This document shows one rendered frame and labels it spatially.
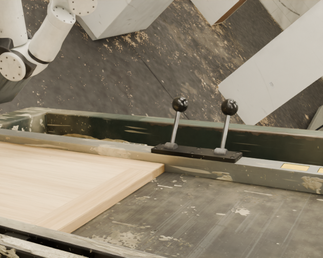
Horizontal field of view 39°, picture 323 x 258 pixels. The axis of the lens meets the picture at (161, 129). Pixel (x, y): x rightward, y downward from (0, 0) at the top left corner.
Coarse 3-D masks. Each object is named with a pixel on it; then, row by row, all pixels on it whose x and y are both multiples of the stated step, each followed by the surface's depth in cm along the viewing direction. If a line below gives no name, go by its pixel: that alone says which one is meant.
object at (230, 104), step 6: (228, 102) 97; (234, 102) 97; (222, 108) 98; (228, 108) 97; (234, 108) 97; (228, 114) 98; (234, 114) 98; (228, 120) 98; (228, 126) 98; (222, 138) 97; (222, 144) 96; (216, 150) 96; (222, 150) 95
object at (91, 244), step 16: (0, 224) 61; (16, 224) 61; (0, 240) 57; (16, 240) 56; (32, 240) 58; (48, 240) 57; (64, 240) 56; (80, 240) 56; (96, 240) 56; (0, 256) 56; (16, 256) 55; (32, 256) 53; (48, 256) 52; (64, 256) 52; (80, 256) 52; (96, 256) 54; (112, 256) 52; (128, 256) 52; (144, 256) 52; (160, 256) 51
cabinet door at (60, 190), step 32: (0, 160) 108; (32, 160) 108; (64, 160) 107; (96, 160) 105; (128, 160) 104; (0, 192) 88; (32, 192) 87; (64, 192) 87; (96, 192) 85; (128, 192) 88; (32, 224) 73; (64, 224) 72
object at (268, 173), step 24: (24, 144) 121; (48, 144) 116; (72, 144) 113; (96, 144) 110; (120, 144) 110; (168, 168) 101; (192, 168) 98; (216, 168) 95; (240, 168) 92; (264, 168) 90; (312, 168) 88; (312, 192) 86
